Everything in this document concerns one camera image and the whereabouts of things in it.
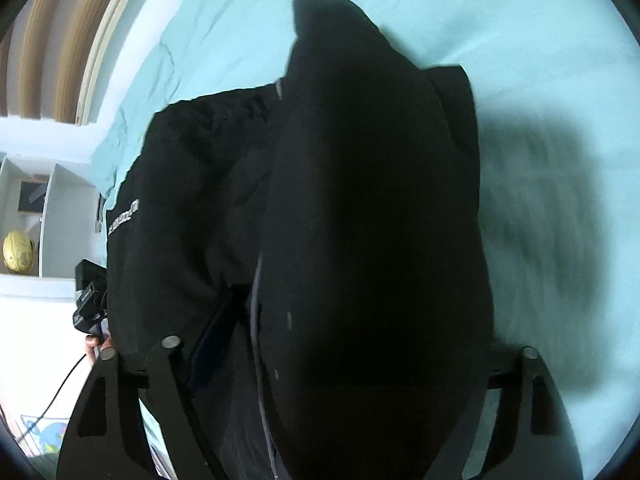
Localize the white shelf unit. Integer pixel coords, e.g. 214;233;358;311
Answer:
0;116;110;281

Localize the brown striped curtain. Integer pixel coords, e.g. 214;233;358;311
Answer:
0;0;136;122

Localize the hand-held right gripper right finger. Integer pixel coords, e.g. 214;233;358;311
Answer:
480;346;583;480

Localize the black cable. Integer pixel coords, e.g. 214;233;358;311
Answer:
15;352;93;448

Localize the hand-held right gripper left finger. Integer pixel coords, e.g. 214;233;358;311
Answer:
55;287;246;480

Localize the dark box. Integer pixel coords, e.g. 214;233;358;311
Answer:
17;180;47;213

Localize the black jacket with grey stripes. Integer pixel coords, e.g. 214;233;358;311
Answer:
102;0;496;480

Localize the printed floor mat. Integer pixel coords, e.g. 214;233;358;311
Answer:
20;412;68;461

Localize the person's left hand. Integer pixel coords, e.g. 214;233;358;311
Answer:
84;333;115;368

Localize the yellow ball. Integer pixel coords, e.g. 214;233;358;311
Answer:
2;230;36;275

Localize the beige bed frame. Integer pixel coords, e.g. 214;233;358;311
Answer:
75;0;166;126

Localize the light green bed sheet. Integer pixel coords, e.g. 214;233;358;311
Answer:
90;0;636;480

